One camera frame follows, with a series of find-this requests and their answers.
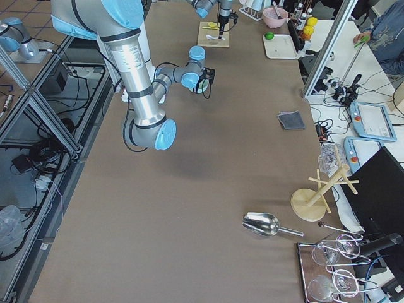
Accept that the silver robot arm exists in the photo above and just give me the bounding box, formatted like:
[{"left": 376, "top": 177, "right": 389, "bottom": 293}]
[
  {"left": 51, "top": 1, "right": 209, "bottom": 150},
  {"left": 187, "top": 0, "right": 238, "bottom": 40}
]

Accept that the blue teach pendant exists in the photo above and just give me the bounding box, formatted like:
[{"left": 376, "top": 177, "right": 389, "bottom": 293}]
[
  {"left": 343, "top": 136, "right": 384, "bottom": 173},
  {"left": 349, "top": 101, "right": 397, "bottom": 142}
]

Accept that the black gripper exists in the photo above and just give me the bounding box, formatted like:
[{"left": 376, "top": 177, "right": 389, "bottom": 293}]
[
  {"left": 218, "top": 8, "right": 237, "bottom": 39},
  {"left": 193, "top": 67, "right": 215, "bottom": 93}
]

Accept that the green lime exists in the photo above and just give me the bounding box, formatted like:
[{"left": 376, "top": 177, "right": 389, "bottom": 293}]
[{"left": 264, "top": 32, "right": 274, "bottom": 40}]

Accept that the wine glass rack tray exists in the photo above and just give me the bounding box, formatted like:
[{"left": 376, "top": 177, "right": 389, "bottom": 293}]
[{"left": 296, "top": 234, "right": 378, "bottom": 302}]

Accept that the yellow lemon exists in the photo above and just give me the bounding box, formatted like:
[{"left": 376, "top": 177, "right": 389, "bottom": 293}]
[{"left": 306, "top": 16, "right": 318, "bottom": 27}]

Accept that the bamboo cutting board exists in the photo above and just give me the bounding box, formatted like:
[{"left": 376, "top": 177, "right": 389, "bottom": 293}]
[{"left": 197, "top": 21, "right": 230, "bottom": 48}]

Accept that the metal scoop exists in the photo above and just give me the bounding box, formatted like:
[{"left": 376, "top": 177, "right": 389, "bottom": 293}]
[{"left": 242, "top": 212, "right": 304, "bottom": 237}]

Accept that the white ceramic spoon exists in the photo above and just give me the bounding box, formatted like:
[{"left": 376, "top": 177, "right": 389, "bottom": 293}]
[{"left": 205, "top": 35, "right": 226, "bottom": 40}]

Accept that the wooden mug tree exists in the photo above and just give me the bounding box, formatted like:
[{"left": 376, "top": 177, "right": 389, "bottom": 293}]
[{"left": 290, "top": 146, "right": 359, "bottom": 222}]

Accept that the steel muddler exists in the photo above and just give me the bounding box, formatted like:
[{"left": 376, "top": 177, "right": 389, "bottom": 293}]
[{"left": 272, "top": 1, "right": 282, "bottom": 20}]

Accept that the yellow plastic knife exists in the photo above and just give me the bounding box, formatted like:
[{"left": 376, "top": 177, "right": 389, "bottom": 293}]
[{"left": 202, "top": 26, "right": 219, "bottom": 30}]

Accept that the pink bowl of ice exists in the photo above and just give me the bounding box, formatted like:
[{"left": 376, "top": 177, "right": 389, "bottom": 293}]
[{"left": 263, "top": 7, "right": 288, "bottom": 28}]

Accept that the aluminium frame post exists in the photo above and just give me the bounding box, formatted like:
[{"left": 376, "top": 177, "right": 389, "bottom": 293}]
[{"left": 302, "top": 0, "right": 358, "bottom": 99}]

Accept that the black monitor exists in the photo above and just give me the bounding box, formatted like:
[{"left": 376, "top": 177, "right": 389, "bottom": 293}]
[{"left": 343, "top": 147, "right": 403, "bottom": 235}]

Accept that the grey folded cloth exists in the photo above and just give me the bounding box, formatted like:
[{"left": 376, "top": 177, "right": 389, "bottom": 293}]
[{"left": 277, "top": 111, "right": 306, "bottom": 130}]

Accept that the green ceramic bowl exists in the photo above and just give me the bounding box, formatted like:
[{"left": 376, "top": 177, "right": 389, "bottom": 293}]
[{"left": 197, "top": 80, "right": 209, "bottom": 94}]

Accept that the white pedestal column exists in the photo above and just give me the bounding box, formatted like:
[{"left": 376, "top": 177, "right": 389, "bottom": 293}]
[{"left": 97, "top": 1, "right": 156, "bottom": 93}]

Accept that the cream rabbit tray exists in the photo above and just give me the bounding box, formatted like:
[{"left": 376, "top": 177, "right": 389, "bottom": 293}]
[{"left": 262, "top": 34, "right": 297, "bottom": 59}]

